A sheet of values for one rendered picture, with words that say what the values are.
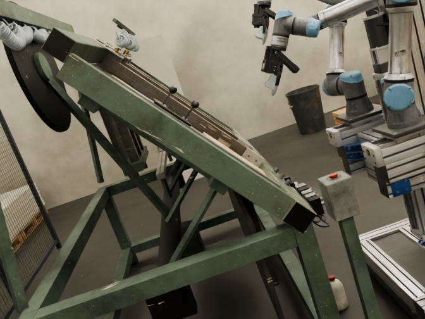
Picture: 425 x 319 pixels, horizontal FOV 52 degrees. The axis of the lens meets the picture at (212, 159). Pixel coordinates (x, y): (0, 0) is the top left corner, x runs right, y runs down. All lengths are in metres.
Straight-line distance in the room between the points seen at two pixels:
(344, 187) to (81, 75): 1.19
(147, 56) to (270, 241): 4.47
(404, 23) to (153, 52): 4.54
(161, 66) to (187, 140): 4.34
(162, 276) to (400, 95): 1.25
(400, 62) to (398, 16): 0.18
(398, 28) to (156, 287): 1.46
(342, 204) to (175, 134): 0.79
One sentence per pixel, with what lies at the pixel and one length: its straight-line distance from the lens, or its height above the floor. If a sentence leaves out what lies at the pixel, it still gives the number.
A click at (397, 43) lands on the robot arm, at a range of 1.94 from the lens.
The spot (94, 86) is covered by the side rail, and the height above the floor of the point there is 1.64.
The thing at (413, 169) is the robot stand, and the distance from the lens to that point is 2.19.
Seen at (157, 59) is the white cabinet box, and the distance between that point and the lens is 6.11.
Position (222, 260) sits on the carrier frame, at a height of 0.76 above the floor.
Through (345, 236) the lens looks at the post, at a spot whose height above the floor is 0.66.
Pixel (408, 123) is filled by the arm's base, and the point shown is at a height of 1.05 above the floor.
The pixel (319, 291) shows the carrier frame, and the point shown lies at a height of 0.46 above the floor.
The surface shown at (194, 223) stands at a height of 0.92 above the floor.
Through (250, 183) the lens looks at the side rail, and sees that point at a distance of 1.87.
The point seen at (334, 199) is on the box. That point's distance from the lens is 1.99.
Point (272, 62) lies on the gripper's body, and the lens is 1.96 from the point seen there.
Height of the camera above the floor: 1.62
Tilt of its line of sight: 13 degrees down
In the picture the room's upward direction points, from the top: 19 degrees counter-clockwise
